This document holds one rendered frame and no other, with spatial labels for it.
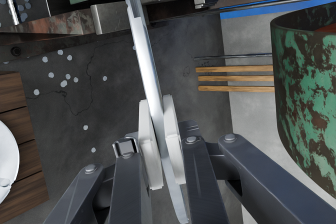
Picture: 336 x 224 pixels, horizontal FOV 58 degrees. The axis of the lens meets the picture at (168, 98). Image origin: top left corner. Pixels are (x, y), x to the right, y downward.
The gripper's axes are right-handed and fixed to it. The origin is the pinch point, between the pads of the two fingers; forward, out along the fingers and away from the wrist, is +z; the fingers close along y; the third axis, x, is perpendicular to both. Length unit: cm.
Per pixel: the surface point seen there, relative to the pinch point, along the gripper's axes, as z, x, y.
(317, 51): 12.1, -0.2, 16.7
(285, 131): 21.3, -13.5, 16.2
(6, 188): 52, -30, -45
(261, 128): 172, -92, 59
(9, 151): 54, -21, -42
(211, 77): 161, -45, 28
